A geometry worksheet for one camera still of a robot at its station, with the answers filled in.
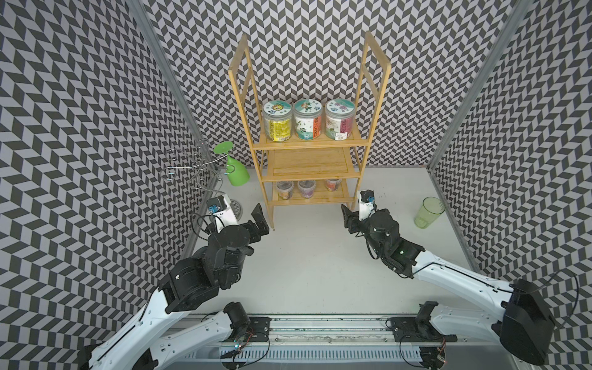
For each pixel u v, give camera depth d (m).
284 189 0.81
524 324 0.39
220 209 0.47
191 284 0.41
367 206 0.64
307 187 0.82
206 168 1.20
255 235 0.53
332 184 0.86
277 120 0.60
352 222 0.67
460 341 0.72
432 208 0.89
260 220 0.53
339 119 0.61
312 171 0.76
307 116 0.60
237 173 0.88
